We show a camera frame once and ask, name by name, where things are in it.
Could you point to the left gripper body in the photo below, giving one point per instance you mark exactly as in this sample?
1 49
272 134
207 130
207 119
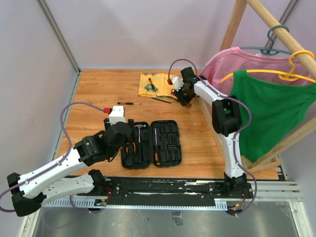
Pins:
114 152

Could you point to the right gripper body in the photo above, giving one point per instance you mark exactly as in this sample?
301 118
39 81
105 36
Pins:
184 96

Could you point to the claw hammer black grip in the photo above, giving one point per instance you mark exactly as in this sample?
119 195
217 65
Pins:
139 126

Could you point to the small black precision screwdriver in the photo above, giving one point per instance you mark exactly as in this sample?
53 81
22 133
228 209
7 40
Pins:
128 103

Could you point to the black plastic tool case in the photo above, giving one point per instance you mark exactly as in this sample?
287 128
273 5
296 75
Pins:
169 146

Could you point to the orange needle nose pliers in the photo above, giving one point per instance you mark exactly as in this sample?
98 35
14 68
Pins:
130 148

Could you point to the black handled screwdriver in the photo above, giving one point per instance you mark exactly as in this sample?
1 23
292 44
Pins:
156 148

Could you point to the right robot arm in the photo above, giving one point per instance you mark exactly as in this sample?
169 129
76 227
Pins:
226 122

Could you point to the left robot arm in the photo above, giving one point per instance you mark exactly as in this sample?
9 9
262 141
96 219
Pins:
29 192

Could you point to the thin dark metal file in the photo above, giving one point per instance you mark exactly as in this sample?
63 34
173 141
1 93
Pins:
161 100

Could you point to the yellow car print cloth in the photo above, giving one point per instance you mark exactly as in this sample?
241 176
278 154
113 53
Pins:
163 89

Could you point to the small screwdriver on cloth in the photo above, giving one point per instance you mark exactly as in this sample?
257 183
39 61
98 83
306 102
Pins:
153 87

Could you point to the pink t-shirt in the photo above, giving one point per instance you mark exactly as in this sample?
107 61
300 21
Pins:
244 83

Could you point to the green tank top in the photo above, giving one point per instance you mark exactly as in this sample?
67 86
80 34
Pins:
271 110

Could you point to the teal clothes hanger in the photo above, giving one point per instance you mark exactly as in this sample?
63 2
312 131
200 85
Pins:
269 50

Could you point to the wooden clothes rack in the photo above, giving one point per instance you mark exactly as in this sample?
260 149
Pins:
300 158

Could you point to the yellow clothes hanger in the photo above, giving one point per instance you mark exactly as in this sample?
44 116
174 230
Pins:
240 60

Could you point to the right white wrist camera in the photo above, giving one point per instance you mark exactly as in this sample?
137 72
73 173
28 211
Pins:
177 82

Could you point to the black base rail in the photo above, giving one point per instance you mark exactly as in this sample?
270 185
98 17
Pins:
173 194

